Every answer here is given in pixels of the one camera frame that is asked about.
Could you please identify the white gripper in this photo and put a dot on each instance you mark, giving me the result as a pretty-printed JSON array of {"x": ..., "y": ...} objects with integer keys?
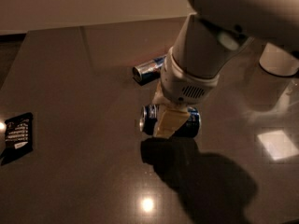
[{"x": 182, "y": 86}]

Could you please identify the blue pepsi can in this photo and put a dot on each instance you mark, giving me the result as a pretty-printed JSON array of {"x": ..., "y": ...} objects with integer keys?
[{"x": 149, "y": 117}]

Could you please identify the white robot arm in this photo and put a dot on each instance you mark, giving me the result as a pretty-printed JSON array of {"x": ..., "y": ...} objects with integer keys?
[{"x": 211, "y": 36}]

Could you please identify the silver blue red bull can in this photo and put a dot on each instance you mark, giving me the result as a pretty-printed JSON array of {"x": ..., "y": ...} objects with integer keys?
[{"x": 148, "y": 71}]

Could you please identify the white cylindrical canister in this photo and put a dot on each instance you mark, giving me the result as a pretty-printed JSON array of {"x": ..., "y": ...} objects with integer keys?
[{"x": 278, "y": 62}]

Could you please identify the black snack packet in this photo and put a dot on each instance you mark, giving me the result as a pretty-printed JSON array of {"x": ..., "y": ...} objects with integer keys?
[{"x": 18, "y": 132}]

